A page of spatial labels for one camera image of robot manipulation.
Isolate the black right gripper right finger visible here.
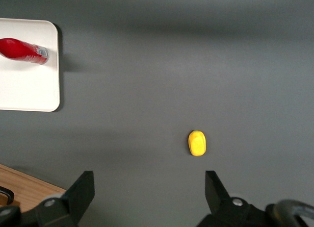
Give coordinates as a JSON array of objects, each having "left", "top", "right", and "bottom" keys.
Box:
[{"left": 198, "top": 171, "right": 270, "bottom": 227}]

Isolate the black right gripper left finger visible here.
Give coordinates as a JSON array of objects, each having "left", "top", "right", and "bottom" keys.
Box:
[{"left": 21, "top": 171, "right": 95, "bottom": 227}]

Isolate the cream plastic tray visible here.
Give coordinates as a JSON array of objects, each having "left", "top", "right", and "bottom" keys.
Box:
[{"left": 0, "top": 18, "right": 61, "bottom": 112}]

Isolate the black drawer handle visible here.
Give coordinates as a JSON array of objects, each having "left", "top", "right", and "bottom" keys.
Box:
[{"left": 0, "top": 186, "right": 15, "bottom": 205}]

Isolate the red coke bottle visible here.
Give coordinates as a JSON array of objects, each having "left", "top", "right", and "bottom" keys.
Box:
[{"left": 0, "top": 37, "right": 50, "bottom": 65}]

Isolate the wooden drawer cabinet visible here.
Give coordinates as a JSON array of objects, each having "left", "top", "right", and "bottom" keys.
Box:
[{"left": 0, "top": 163, "right": 67, "bottom": 213}]

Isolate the wooden drawer front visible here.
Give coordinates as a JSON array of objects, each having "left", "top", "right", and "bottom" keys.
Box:
[{"left": 0, "top": 168, "right": 59, "bottom": 210}]

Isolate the yellow toy lemon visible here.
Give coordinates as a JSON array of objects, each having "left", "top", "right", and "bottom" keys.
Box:
[{"left": 188, "top": 130, "right": 207, "bottom": 157}]

